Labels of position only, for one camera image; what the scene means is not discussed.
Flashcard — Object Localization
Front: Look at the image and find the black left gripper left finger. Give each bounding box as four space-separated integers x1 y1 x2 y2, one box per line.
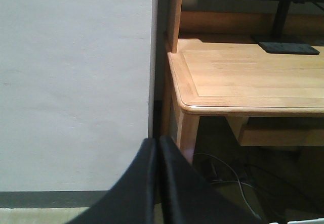
68 139 158 223

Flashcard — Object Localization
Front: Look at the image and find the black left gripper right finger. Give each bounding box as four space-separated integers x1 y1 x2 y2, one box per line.
158 136 262 223

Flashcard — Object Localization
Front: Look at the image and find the grey cable under desk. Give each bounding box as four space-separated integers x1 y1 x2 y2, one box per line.
193 153 259 217

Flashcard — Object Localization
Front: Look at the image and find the wooden desk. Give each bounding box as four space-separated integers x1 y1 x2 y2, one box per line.
161 0 323 162

